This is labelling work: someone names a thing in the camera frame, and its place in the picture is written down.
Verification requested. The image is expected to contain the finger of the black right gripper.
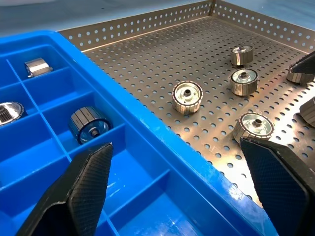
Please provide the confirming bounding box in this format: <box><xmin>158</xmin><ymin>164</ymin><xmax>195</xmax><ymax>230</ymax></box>
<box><xmin>289</xmin><ymin>50</ymin><xmax>315</xmax><ymax>76</ymax></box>

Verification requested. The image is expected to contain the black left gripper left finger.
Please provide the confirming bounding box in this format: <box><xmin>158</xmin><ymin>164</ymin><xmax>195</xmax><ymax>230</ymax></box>
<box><xmin>16</xmin><ymin>142</ymin><xmax>114</xmax><ymax>236</ymax></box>

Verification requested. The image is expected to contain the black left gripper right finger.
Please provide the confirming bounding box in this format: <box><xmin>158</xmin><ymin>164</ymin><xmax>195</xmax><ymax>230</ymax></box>
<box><xmin>240</xmin><ymin>137</ymin><xmax>315</xmax><ymax>236</ymax></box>

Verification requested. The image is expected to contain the blue compartment tray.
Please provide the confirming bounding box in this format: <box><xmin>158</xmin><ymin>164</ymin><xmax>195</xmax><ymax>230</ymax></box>
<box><xmin>0</xmin><ymin>29</ymin><xmax>280</xmax><ymax>236</ymax></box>

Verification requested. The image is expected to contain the perforated metal tray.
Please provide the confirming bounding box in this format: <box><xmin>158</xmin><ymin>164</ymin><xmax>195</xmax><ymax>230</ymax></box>
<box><xmin>57</xmin><ymin>0</ymin><xmax>315</xmax><ymax>209</ymax></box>

